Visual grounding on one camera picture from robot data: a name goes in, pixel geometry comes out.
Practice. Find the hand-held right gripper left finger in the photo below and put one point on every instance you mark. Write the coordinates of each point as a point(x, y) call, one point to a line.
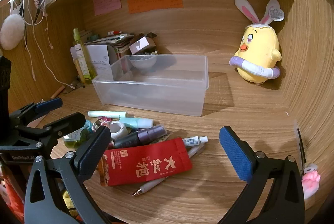
point(91, 155)

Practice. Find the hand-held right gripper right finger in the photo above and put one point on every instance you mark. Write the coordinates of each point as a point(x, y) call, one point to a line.
point(234, 153)

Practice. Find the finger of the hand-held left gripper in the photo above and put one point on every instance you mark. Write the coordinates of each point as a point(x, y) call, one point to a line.
point(67, 123)
point(49, 104)

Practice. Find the white tape roll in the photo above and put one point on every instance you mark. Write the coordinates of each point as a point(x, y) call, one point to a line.
point(123, 132)

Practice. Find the light green tube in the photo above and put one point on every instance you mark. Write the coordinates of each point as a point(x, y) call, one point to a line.
point(107, 114)

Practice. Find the small white ointment tube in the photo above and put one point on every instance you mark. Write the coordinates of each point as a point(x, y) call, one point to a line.
point(193, 140)

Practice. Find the red foil packet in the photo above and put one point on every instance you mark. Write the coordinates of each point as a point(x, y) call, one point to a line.
point(146, 161)

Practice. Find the dark purple bottle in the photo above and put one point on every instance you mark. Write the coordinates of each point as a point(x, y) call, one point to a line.
point(146, 135)

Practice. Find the white pen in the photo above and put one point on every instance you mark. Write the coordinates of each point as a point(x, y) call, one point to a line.
point(154, 183)

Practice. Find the clear plastic storage bin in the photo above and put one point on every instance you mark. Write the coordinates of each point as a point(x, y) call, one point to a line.
point(156, 98)

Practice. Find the small green bottle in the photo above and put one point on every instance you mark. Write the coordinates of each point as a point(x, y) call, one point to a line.
point(73, 139)

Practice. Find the pink crinkled wrapper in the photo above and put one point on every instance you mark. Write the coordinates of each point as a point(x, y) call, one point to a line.
point(104, 119)

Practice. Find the yellow bottle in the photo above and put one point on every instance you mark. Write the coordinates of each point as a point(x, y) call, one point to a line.
point(77, 70)

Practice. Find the green spray bottle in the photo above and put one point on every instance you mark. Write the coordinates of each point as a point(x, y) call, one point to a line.
point(84, 62)

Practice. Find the white folded paper box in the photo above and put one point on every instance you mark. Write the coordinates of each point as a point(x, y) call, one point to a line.
point(99, 59)

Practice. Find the white fluffy pompom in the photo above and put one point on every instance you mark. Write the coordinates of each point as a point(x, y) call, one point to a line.
point(11, 31)

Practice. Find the pink paw toy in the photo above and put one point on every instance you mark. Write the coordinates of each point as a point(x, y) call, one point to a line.
point(310, 179)

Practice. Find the grey bowl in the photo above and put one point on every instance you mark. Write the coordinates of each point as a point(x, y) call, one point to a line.
point(143, 62)

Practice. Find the red white tube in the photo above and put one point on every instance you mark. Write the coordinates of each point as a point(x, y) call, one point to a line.
point(116, 32)

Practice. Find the dotted black headband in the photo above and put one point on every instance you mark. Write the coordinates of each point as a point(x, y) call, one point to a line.
point(36, 1)

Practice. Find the yellow chick plush toy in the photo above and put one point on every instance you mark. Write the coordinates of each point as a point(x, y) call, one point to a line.
point(258, 49)

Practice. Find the small white cardboard box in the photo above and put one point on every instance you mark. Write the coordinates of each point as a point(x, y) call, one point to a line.
point(139, 44)

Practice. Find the pink sticky note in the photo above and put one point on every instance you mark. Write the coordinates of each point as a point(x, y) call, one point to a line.
point(107, 2)

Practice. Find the orange sticky note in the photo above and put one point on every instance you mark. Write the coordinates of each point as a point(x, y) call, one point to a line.
point(156, 3)

